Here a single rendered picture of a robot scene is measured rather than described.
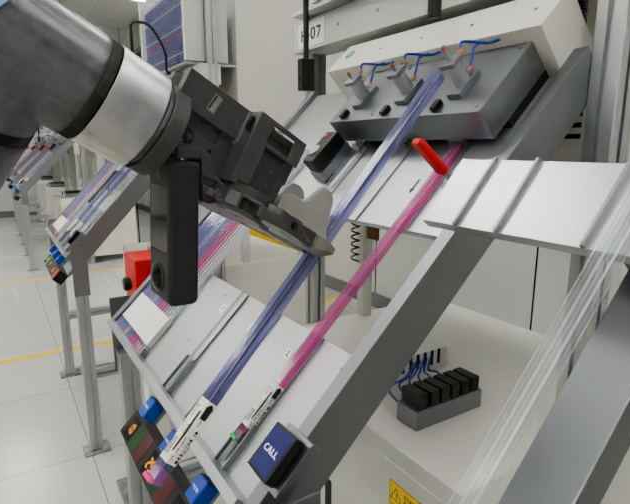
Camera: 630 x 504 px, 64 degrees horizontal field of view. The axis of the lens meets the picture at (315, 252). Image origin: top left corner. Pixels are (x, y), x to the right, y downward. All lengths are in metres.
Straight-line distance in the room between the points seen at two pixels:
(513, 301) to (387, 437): 1.92
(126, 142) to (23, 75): 0.07
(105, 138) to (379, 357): 0.36
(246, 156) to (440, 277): 0.30
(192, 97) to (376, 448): 0.67
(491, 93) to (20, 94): 0.54
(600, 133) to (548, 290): 1.87
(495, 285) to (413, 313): 2.20
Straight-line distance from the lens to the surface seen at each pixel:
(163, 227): 0.41
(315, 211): 0.46
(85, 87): 0.36
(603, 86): 0.80
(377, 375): 0.58
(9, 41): 0.35
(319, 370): 0.61
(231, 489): 0.59
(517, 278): 2.70
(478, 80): 0.75
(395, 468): 0.88
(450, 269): 0.62
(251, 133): 0.41
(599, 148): 0.79
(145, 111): 0.37
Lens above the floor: 1.09
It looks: 12 degrees down
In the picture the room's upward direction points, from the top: straight up
